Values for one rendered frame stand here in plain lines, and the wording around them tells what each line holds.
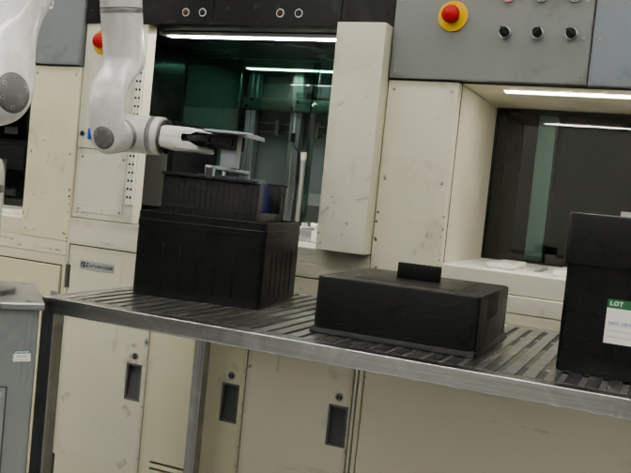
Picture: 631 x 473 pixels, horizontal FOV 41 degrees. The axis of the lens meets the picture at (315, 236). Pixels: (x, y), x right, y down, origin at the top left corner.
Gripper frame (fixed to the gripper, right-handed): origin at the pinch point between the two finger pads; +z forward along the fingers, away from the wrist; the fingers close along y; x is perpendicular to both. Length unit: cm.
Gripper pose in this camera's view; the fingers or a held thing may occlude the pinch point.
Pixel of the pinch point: (232, 143)
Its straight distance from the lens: 182.5
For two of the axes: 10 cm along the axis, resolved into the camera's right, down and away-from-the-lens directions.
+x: 1.1, -9.9, -0.5
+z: 9.7, 1.2, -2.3
